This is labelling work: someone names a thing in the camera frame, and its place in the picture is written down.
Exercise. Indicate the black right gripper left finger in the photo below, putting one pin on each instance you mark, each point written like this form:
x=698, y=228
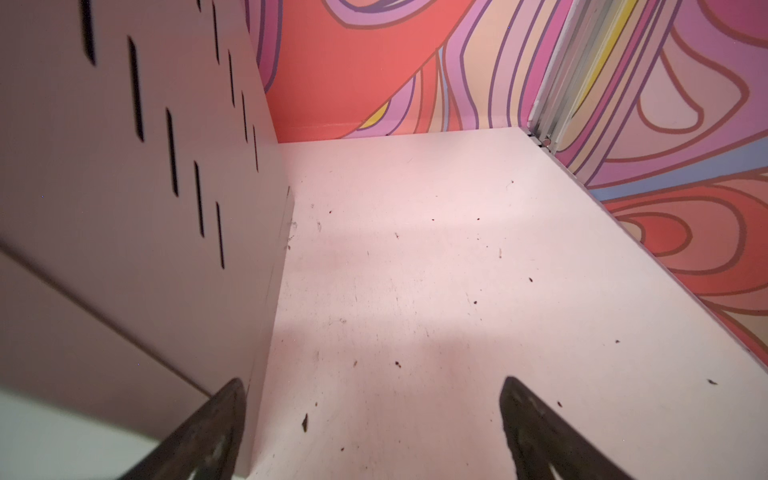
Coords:
x=205, y=446

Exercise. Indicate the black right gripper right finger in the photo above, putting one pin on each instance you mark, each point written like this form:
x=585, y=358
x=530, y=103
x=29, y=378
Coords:
x=543, y=445

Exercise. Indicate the grey metal cabinet box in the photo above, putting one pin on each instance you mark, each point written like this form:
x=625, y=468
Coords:
x=144, y=207

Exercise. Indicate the aluminium frame post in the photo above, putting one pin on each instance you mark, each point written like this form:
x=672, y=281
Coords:
x=590, y=33

